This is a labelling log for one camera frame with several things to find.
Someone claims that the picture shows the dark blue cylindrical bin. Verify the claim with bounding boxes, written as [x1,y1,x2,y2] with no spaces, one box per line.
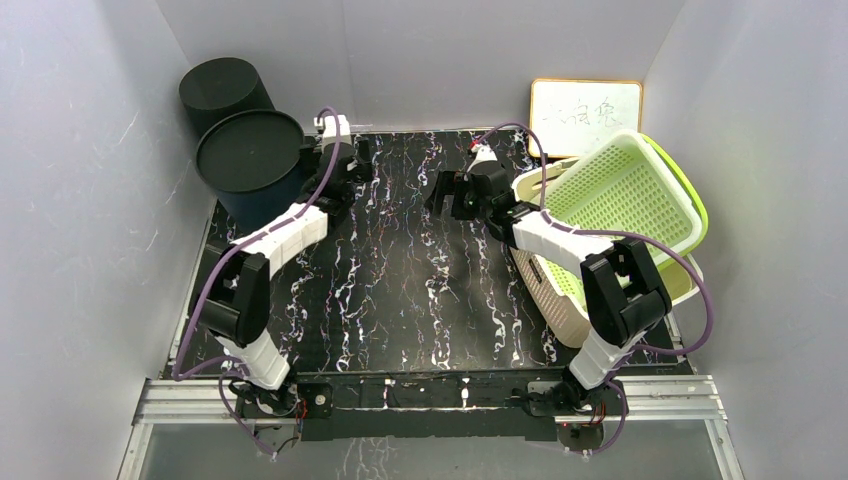
[195,109,311,232]

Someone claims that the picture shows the green perforated plastic basket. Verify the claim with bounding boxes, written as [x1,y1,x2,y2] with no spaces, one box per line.
[545,130,708,272]

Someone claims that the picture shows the large black plastic bucket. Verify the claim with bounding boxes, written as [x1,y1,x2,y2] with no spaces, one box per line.
[178,57,274,138]

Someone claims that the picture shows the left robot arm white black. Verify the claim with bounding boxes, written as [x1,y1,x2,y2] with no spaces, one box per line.
[189,140,373,417]

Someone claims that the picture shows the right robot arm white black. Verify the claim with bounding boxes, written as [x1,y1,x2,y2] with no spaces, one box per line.
[425,162,672,414]

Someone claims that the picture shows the small whiteboard with writing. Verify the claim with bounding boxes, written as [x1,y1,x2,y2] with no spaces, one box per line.
[529,79,643,158]

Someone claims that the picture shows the beige perforated plastic basket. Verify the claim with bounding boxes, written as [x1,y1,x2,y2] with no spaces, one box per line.
[510,158,699,348]

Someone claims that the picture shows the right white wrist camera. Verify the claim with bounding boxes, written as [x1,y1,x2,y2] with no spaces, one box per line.
[466,144,501,175]

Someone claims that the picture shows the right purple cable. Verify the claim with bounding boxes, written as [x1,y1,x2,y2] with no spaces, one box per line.
[471,122,717,457]

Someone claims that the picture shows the purple cable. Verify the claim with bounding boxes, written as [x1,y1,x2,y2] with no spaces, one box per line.
[471,122,717,457]
[170,107,342,458]

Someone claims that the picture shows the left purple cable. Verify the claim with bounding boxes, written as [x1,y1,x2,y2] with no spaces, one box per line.
[170,107,342,458]

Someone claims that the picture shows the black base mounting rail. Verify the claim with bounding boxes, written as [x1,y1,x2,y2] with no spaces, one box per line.
[226,368,628,449]

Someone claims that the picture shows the aluminium frame rail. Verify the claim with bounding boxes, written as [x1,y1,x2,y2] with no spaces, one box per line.
[119,299,741,479]

